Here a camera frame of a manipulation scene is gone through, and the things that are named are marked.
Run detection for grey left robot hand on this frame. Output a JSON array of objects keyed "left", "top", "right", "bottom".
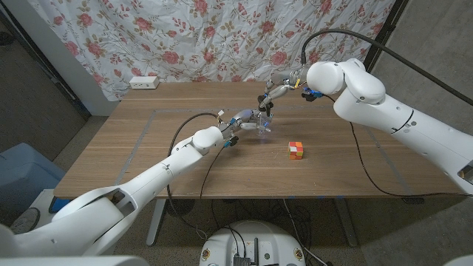
[{"left": 217, "top": 109, "right": 274, "bottom": 137}]

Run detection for black backdrop frame pole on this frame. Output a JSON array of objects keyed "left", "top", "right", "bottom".
[
  {"left": 355, "top": 0, "right": 409, "bottom": 73},
  {"left": 0, "top": 3, "right": 92, "bottom": 120}
]

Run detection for grey table leg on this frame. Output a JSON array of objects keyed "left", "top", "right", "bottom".
[{"left": 332, "top": 197, "right": 359, "bottom": 248}]

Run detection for multicolour Rubik's cube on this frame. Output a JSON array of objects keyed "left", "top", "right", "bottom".
[{"left": 287, "top": 141, "right": 304, "bottom": 160}]

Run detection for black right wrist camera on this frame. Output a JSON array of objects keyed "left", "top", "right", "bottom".
[{"left": 301, "top": 87, "right": 324, "bottom": 103}]

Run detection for round black floor fan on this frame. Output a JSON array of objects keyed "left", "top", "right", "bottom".
[{"left": 165, "top": 199, "right": 196, "bottom": 218}]

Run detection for floral backdrop cloth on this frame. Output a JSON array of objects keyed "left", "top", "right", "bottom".
[{"left": 27, "top": 0, "right": 396, "bottom": 103}]

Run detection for blue storage bin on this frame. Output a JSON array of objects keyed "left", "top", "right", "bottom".
[{"left": 0, "top": 143, "right": 67, "bottom": 215}]

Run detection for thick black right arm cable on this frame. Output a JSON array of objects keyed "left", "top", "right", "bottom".
[{"left": 301, "top": 28, "right": 473, "bottom": 106}]

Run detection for grey sneaker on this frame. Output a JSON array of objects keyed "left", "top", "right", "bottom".
[{"left": 9, "top": 207, "right": 41, "bottom": 234}]

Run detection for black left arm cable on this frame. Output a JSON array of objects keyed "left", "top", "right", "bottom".
[{"left": 166, "top": 112, "right": 227, "bottom": 241}]

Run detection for clear spray bottle black nozzle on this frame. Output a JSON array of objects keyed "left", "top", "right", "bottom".
[{"left": 257, "top": 94, "right": 275, "bottom": 134}]

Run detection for white low platform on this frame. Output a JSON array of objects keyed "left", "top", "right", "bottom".
[{"left": 27, "top": 188, "right": 58, "bottom": 230}]

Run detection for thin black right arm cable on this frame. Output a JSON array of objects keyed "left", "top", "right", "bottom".
[{"left": 324, "top": 94, "right": 473, "bottom": 199}]

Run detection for white table leg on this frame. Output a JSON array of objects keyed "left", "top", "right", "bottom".
[{"left": 146, "top": 198, "right": 167, "bottom": 248}]

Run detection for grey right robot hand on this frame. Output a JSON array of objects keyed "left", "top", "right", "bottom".
[{"left": 257, "top": 68, "right": 310, "bottom": 112}]

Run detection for blue tablet black frame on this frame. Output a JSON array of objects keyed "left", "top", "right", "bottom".
[{"left": 47, "top": 195, "right": 73, "bottom": 214}]

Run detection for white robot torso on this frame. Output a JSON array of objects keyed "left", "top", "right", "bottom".
[{"left": 199, "top": 220, "right": 307, "bottom": 266}]

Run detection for white power strip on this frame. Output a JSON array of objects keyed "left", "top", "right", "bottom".
[{"left": 129, "top": 75, "right": 160, "bottom": 90}]

